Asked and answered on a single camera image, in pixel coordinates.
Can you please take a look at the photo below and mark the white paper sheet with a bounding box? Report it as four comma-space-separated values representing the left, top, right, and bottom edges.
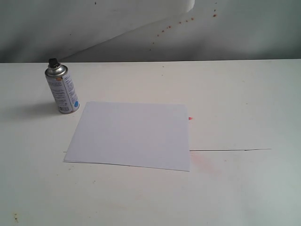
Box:
64, 102, 190, 171

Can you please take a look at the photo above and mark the white backdrop sheet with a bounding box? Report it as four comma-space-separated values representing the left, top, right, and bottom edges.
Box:
0, 0, 195, 63

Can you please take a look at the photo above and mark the silver spray paint can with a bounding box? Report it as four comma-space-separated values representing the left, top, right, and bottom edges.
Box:
45, 58, 79, 114

